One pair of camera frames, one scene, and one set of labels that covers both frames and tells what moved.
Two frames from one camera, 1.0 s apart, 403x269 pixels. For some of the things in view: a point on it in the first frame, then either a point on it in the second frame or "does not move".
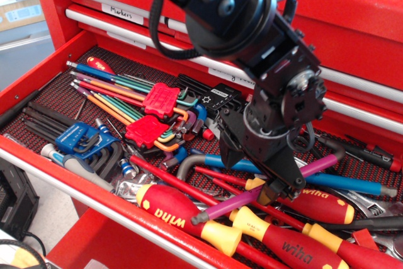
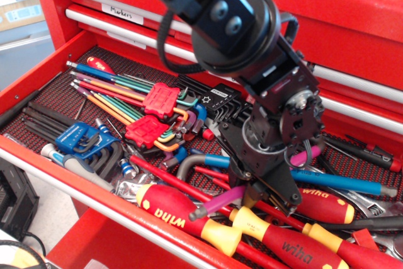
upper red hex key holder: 161,99 does not move
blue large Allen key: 216,163 does not move
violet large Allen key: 257,191 to 295,160
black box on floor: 19,200 does not move
